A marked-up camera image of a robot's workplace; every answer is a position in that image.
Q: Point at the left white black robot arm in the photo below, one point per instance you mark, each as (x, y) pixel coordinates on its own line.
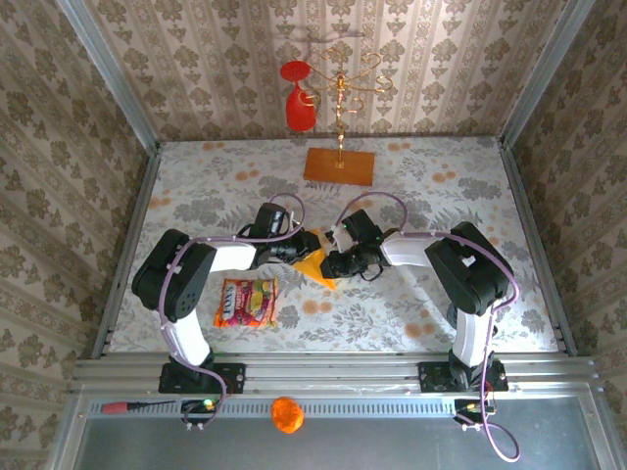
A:
(176, 274)

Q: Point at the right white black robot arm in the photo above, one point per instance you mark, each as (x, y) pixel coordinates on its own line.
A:
(470, 264)

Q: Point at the grey metal sheet panel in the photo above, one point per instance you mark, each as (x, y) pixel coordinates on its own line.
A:
(367, 445)

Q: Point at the floral tablecloth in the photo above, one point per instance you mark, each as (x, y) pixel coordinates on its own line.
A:
(343, 318)

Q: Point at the colourful candy bag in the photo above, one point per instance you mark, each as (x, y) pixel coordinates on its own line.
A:
(247, 302)

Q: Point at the gold glass rack stand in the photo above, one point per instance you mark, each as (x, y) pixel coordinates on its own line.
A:
(338, 169)

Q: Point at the red wine glass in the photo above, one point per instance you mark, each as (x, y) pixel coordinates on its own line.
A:
(299, 110)

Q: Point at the orange mesh ball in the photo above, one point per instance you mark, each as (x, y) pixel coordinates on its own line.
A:
(287, 415)

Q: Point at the small circuit board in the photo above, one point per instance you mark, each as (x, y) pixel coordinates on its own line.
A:
(470, 406)
(206, 404)

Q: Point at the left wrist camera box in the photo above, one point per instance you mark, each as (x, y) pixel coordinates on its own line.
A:
(272, 220)

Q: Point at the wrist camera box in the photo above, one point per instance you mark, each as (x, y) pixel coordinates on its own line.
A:
(272, 220)
(360, 226)

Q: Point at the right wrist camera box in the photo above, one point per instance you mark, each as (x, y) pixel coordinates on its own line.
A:
(360, 226)

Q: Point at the wide aluminium base rail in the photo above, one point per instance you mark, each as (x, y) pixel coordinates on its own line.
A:
(333, 372)

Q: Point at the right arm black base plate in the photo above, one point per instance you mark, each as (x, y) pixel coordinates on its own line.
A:
(431, 377)

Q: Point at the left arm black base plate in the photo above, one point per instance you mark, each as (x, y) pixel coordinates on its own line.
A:
(235, 377)

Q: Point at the aluminium side rail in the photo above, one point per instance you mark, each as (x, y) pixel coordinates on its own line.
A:
(131, 245)
(520, 196)

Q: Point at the aluminium corner post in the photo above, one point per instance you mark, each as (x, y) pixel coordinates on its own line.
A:
(541, 73)
(110, 73)

